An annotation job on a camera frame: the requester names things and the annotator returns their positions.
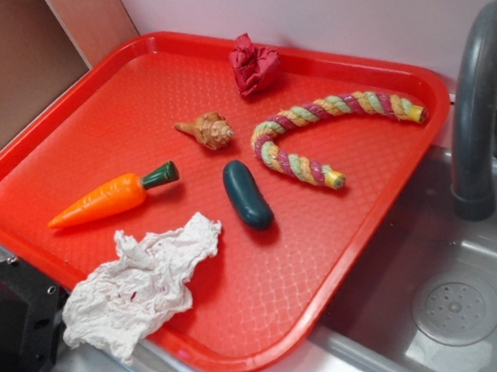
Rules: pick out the dark green toy cucumber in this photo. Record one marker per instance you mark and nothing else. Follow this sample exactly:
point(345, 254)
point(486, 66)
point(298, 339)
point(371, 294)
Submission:
point(245, 197)

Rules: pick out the brown seashell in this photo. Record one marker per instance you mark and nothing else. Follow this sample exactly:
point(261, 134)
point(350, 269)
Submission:
point(210, 130)

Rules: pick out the crumpled red cloth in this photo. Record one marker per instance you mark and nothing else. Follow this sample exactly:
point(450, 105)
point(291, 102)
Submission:
point(255, 68)

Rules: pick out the red plastic tray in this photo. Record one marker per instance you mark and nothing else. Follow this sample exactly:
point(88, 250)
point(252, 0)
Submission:
point(330, 145)

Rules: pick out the orange toy carrot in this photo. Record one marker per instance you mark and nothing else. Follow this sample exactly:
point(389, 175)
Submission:
point(115, 196)

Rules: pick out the crumpled white paper towel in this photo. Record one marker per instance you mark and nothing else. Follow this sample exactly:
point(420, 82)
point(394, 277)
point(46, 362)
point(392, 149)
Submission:
point(124, 301)

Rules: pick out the grey toy sink basin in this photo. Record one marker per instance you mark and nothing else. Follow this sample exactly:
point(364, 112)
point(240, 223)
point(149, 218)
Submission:
point(422, 297)

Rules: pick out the grey toy faucet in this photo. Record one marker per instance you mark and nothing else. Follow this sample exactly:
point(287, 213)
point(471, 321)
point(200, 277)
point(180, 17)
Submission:
point(475, 120)

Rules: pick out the brown cardboard panel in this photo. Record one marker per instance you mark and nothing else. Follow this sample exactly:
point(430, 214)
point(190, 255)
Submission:
point(46, 46)

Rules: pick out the black metal bracket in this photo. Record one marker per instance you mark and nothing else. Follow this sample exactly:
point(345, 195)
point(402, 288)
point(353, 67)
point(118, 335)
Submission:
point(30, 318)

